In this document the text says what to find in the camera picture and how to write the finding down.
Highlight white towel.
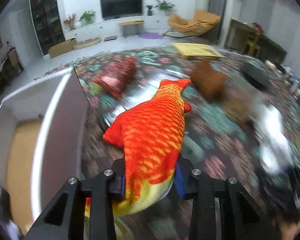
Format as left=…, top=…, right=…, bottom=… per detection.
left=250, top=102, right=292, bottom=176

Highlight orange plush fish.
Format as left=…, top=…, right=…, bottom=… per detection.
left=103, top=79, right=191, bottom=217

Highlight brown cloth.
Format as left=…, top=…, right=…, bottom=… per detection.
left=190, top=60, right=228, bottom=102

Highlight red patterned pouch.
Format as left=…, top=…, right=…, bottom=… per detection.
left=93, top=56, right=137, bottom=99

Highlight white storage box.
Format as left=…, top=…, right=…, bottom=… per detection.
left=0, top=68, right=89, bottom=234

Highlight patterned woven tablecloth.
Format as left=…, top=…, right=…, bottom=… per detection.
left=43, top=45, right=300, bottom=240

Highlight cardboard box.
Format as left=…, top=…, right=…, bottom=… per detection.
left=49, top=38, right=77, bottom=59

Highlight wooden side table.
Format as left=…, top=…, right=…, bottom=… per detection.
left=224, top=19, right=287, bottom=64

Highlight orange lounge chair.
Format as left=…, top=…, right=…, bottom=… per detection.
left=162, top=9, right=221, bottom=38

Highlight green potted plant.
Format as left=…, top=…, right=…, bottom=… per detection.
left=79, top=10, right=96, bottom=25

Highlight white tv console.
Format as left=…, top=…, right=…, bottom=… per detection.
left=64, top=15, right=169, bottom=41

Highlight black television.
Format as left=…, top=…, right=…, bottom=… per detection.
left=100, top=0, right=143, bottom=20

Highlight dark glass cabinet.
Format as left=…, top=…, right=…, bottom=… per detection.
left=30, top=0, right=65, bottom=55

